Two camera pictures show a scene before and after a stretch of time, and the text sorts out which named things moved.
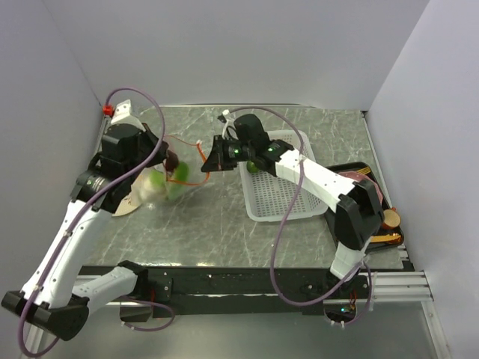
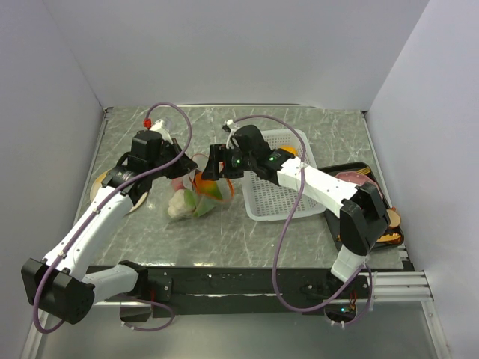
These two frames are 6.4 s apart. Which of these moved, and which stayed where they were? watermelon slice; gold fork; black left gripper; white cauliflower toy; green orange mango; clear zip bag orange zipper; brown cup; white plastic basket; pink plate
Moved: watermelon slice; black left gripper; green orange mango; white cauliflower toy; clear zip bag orange zipper
Stayed: pink plate; brown cup; white plastic basket; gold fork
